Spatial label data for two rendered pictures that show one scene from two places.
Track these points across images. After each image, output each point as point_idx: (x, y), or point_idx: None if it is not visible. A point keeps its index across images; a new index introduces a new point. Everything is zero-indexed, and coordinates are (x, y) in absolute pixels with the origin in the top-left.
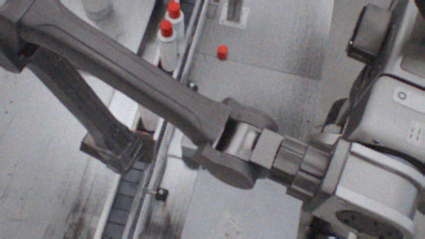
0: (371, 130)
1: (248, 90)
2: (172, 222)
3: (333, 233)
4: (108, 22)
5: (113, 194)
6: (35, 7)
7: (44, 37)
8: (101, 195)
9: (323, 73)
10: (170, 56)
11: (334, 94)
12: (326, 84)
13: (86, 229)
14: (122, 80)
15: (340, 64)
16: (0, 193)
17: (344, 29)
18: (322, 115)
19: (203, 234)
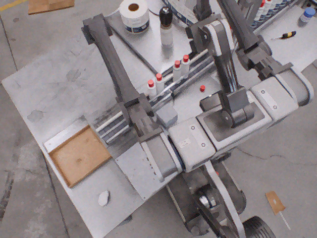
0: (170, 131)
1: (201, 109)
2: (135, 138)
3: (205, 195)
4: (166, 50)
5: (120, 113)
6: (95, 24)
7: (93, 35)
8: (119, 112)
9: (265, 131)
10: (175, 76)
11: (263, 144)
12: (263, 137)
13: (107, 120)
14: (108, 63)
15: (278, 132)
16: (90, 89)
17: (293, 118)
18: (250, 148)
19: (141, 149)
